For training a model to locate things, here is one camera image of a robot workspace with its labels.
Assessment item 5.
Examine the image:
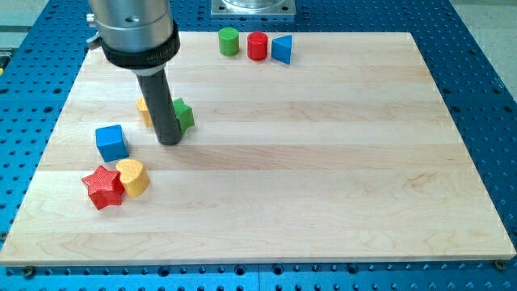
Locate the red cylinder block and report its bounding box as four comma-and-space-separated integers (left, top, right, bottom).
247, 32, 268, 61

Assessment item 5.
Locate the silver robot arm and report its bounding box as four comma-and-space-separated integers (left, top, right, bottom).
87, 0, 180, 77

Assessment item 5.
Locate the red star block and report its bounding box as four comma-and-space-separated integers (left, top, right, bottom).
82, 166, 124, 210

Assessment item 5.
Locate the green star block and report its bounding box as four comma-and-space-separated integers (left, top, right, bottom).
173, 98, 195, 134

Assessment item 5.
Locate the yellow hexagon block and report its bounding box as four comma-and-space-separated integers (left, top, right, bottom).
136, 96, 153, 127

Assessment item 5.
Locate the blue triangle block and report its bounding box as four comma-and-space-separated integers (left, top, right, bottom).
271, 35, 292, 65

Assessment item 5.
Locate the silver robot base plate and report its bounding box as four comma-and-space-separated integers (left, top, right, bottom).
211, 0, 296, 18

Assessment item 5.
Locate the blue cube block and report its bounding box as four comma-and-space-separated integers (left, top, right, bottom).
95, 124, 129, 162

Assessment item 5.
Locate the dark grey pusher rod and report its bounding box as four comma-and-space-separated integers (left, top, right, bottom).
137, 69, 182, 146

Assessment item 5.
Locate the green cylinder block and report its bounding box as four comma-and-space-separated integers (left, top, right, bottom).
218, 27, 240, 57

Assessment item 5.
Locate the yellow heart block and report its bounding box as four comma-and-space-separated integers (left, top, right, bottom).
116, 158, 150, 198

